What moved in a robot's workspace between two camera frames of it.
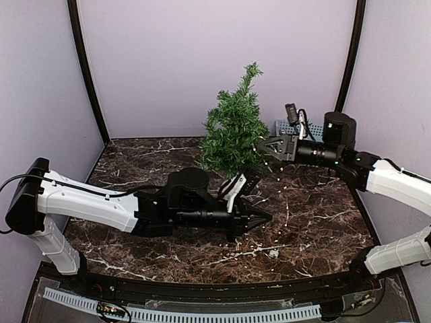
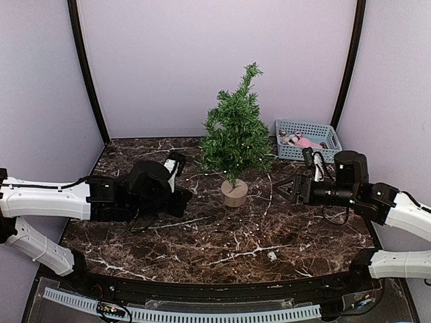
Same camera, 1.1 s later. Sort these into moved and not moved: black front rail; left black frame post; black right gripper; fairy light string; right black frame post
Moved: fairy light string; black right gripper
Not moved: black front rail; right black frame post; left black frame post
